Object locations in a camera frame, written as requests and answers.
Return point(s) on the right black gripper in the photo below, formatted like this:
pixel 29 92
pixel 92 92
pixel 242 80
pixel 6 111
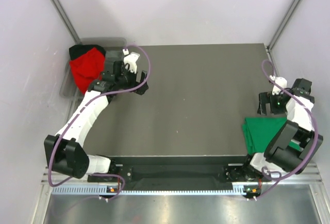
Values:
pixel 268 98

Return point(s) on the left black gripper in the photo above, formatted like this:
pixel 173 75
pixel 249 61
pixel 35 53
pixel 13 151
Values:
pixel 133 76

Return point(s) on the green t-shirt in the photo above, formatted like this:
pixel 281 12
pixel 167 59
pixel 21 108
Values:
pixel 259 131

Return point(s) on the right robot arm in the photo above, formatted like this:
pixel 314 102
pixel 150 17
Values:
pixel 282 136

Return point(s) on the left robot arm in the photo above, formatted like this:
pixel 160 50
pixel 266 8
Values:
pixel 64 150

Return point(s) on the grey plastic bin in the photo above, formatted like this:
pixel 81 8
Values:
pixel 68 86

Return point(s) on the red t-shirt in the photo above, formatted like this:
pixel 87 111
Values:
pixel 87 68

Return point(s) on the black t-shirt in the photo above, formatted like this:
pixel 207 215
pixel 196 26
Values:
pixel 80 49

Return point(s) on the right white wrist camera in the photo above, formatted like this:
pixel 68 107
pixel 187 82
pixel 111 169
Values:
pixel 280 83

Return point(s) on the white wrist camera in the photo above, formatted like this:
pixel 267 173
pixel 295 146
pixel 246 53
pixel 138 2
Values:
pixel 280 83
pixel 130 60

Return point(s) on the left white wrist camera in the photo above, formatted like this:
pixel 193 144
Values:
pixel 130 60

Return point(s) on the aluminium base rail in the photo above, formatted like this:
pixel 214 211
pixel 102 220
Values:
pixel 311 174

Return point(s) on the slotted grey cable duct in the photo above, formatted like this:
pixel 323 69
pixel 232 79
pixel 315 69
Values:
pixel 105 190

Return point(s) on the right aluminium frame post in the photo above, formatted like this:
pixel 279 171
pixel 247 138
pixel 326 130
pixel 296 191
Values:
pixel 283 24

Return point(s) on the aluminium frame post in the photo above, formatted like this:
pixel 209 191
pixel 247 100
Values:
pixel 65 19
pixel 283 24

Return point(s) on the left aluminium frame post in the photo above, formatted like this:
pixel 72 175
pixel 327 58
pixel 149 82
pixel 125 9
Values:
pixel 65 19

